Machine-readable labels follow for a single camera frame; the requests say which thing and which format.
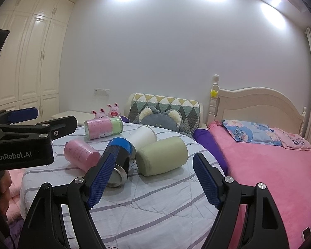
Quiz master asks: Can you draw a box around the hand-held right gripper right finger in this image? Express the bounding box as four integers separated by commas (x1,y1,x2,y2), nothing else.
192,153,305,249

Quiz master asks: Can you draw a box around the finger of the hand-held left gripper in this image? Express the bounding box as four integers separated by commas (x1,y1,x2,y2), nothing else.
0,116,78,139
0,107,39,128

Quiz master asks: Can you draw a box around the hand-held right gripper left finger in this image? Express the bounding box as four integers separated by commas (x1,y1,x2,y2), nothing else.
17,149,117,249

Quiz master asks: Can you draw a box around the blue and black steel cup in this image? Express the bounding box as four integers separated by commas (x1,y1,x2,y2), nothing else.
104,137,137,188

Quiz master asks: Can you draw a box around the pink and green cylinder cup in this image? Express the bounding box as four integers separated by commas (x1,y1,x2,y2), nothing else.
84,117,124,141

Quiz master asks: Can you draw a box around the large pale green cup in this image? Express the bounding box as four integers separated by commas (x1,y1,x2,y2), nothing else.
135,136,188,177

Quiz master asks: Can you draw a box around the white cup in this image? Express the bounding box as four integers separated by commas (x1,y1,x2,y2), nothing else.
128,126,157,152

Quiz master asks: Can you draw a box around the white nightstand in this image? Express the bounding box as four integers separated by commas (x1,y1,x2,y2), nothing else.
51,110,94,126

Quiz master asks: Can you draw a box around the purple bed sheet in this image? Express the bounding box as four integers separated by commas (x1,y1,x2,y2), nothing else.
192,128,228,177

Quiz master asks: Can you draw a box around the pink fluffy cloth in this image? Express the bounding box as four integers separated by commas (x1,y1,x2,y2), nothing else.
6,169,25,222

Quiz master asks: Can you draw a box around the cream wardrobe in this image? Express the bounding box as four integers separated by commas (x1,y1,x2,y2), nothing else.
0,0,75,115

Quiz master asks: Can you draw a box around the pink fleece blanket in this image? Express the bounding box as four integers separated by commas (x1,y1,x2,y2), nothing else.
207,121,311,249

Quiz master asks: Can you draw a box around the blue floral pillow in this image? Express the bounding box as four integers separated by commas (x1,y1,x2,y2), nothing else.
222,120,283,146

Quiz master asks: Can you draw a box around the grey cat cushion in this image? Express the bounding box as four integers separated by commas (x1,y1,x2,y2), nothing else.
133,107,187,133

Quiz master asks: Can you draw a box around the triangle patterned headboard cover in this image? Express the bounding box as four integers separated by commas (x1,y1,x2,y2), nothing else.
128,93,201,135

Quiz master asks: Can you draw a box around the cream wooden headboard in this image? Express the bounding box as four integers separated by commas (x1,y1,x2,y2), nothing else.
207,74,308,137

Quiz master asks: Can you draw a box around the pink printed pillow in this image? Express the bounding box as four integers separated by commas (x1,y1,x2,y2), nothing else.
270,127,311,152

